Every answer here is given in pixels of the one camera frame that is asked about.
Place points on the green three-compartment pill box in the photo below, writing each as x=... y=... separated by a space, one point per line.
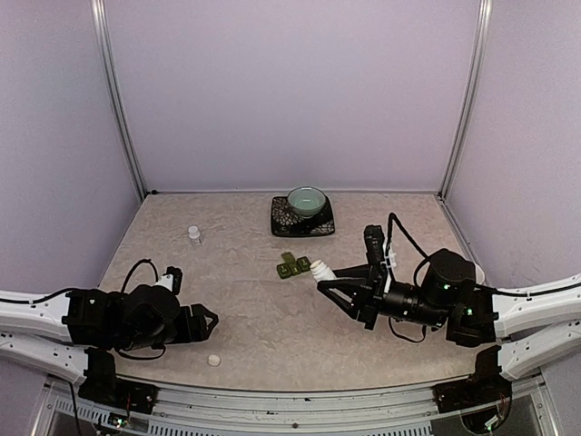
x=292 y=266

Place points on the white bottle cap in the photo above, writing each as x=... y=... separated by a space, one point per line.
x=214 y=360

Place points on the white pill bottle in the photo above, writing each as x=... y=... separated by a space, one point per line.
x=322 y=272
x=194 y=235

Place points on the front aluminium rail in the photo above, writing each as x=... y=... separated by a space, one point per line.
x=188 y=410

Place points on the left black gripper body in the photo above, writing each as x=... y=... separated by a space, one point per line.
x=183 y=333

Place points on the celadon green bowl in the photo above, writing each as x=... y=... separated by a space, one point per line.
x=306 y=201

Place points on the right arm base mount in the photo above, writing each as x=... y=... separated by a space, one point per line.
x=484 y=385

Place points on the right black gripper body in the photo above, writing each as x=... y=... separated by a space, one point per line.
x=377 y=284

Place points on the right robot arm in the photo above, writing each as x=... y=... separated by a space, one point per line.
x=521 y=329

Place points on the left aluminium frame post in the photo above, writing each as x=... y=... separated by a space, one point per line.
x=115 y=96

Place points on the right aluminium frame post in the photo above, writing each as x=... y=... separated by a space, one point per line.
x=478 y=53

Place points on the black floral square plate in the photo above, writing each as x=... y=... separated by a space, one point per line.
x=286 y=223

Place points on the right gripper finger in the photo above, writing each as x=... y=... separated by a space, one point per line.
x=349 y=295
x=355 y=272

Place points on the light blue mug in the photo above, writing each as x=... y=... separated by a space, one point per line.
x=480 y=276

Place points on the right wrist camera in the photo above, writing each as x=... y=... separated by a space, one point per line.
x=374 y=240

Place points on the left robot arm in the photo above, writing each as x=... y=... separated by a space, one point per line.
x=67 y=333

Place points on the aluminium frame post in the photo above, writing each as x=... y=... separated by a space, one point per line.
x=115 y=96
x=478 y=53

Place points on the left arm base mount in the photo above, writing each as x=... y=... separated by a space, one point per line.
x=102 y=385

